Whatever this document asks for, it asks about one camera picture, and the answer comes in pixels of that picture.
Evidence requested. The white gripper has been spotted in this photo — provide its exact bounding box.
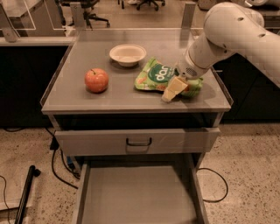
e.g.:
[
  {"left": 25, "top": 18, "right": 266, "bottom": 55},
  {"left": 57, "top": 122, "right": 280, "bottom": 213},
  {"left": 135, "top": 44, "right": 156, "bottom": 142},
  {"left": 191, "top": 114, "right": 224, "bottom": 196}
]
[{"left": 162, "top": 51, "right": 209, "bottom": 102}]

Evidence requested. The green rice chip bag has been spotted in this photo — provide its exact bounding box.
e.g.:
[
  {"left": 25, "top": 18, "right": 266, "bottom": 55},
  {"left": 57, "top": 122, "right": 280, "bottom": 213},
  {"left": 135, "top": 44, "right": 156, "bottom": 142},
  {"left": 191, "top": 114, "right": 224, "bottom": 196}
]
[{"left": 134, "top": 57, "right": 203, "bottom": 98}]

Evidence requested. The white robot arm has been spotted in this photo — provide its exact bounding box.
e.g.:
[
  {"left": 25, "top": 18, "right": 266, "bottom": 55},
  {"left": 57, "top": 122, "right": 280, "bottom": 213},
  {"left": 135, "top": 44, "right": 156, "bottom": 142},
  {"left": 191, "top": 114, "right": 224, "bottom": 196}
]
[{"left": 162, "top": 2, "right": 280, "bottom": 102}]

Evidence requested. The grey metal drawer cabinet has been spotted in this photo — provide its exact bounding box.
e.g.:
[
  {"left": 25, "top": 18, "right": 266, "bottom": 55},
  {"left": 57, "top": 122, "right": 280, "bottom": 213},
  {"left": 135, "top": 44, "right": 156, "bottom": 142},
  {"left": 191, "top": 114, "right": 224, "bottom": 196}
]
[{"left": 39, "top": 28, "right": 235, "bottom": 173}]

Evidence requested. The grey top drawer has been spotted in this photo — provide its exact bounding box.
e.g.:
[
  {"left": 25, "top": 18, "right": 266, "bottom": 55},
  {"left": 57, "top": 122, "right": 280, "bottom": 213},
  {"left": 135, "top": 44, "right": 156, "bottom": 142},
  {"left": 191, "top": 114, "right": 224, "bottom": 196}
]
[{"left": 55, "top": 128, "right": 220, "bottom": 156}]

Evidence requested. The open grey middle drawer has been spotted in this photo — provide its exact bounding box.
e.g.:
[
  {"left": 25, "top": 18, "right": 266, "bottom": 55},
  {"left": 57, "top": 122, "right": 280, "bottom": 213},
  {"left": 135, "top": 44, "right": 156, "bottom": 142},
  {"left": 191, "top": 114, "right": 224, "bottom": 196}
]
[{"left": 71, "top": 154, "right": 209, "bottom": 224}]

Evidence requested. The white paper bowl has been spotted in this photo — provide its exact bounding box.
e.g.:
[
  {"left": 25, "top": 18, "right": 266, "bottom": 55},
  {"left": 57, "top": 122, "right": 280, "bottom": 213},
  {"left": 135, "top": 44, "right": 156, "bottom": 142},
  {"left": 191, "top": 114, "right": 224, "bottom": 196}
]
[{"left": 109, "top": 44, "right": 146, "bottom": 67}]

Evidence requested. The red apple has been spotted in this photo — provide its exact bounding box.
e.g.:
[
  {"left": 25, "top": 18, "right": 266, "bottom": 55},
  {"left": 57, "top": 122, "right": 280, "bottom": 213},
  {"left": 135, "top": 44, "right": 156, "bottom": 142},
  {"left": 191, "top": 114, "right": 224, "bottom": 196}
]
[{"left": 84, "top": 68, "right": 109, "bottom": 94}]

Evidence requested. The black office chair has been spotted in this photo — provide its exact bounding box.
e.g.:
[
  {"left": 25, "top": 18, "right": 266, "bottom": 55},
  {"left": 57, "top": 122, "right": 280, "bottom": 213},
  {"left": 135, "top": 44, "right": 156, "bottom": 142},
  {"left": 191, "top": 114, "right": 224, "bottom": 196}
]
[{"left": 54, "top": 0, "right": 110, "bottom": 27}]

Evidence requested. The black pole on floor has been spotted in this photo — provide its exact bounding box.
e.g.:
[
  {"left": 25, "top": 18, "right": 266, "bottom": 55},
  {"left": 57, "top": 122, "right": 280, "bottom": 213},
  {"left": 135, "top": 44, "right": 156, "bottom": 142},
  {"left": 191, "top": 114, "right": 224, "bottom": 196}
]
[{"left": 14, "top": 165, "right": 41, "bottom": 224}]

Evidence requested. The clear acrylic barrier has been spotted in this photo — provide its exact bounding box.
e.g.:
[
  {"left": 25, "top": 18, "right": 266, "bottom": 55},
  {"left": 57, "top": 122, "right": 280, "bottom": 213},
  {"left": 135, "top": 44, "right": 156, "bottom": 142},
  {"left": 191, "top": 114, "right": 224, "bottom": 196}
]
[{"left": 0, "top": 0, "right": 280, "bottom": 44}]

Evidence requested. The black drawer handle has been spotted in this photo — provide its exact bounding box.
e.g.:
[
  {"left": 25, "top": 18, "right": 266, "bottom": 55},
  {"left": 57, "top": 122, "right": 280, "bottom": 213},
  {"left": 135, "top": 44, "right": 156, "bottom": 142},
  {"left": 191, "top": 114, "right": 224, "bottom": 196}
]
[{"left": 126, "top": 137, "right": 152, "bottom": 147}]

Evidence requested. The black floor cable right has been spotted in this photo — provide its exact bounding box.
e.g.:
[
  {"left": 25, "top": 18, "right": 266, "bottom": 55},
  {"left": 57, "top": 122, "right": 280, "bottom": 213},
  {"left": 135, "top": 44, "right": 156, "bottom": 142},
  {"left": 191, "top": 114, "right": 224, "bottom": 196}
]
[{"left": 197, "top": 167, "right": 229, "bottom": 204}]

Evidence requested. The black floor cable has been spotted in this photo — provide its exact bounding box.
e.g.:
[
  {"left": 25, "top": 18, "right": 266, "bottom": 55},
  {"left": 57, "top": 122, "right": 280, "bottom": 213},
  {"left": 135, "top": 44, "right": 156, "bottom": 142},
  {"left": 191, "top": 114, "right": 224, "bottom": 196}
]
[
  {"left": 197, "top": 167, "right": 229, "bottom": 204},
  {"left": 44, "top": 127, "right": 81, "bottom": 190}
]

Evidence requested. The black floor cable left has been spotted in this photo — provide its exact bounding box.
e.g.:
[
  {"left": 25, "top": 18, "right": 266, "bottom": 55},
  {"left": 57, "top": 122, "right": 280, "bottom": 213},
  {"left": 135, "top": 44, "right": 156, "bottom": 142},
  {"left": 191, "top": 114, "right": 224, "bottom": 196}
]
[{"left": 44, "top": 127, "right": 81, "bottom": 190}]

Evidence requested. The thin black cable far left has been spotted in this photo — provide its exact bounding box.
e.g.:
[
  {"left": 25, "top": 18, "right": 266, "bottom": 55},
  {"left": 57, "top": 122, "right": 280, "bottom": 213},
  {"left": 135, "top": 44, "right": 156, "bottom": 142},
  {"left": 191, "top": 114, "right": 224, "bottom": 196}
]
[{"left": 0, "top": 174, "right": 11, "bottom": 224}]

